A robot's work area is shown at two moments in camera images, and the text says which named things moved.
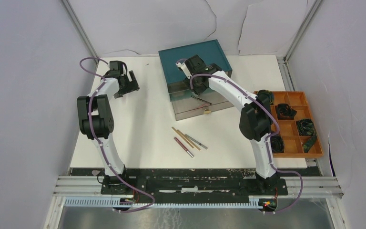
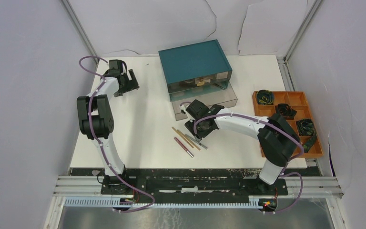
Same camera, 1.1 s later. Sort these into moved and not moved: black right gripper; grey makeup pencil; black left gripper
Moved: black right gripper
Not moved: grey makeup pencil; black left gripper
